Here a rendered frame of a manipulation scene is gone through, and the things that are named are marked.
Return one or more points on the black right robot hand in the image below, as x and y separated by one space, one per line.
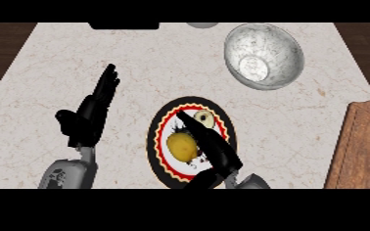
214 147

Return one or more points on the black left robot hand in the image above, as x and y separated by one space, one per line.
92 111

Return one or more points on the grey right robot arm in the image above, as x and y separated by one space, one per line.
245 181

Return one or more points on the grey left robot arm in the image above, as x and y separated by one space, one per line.
70 171

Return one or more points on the yellow lemon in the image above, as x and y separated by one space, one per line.
182 147

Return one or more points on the black red patterned plate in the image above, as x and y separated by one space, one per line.
164 143

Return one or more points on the white grey bowl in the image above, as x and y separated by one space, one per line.
263 55

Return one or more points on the black appliance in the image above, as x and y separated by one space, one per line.
124 25

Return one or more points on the brown wooden cutting board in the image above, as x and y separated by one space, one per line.
351 147

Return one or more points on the small grey round object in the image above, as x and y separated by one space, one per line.
202 25

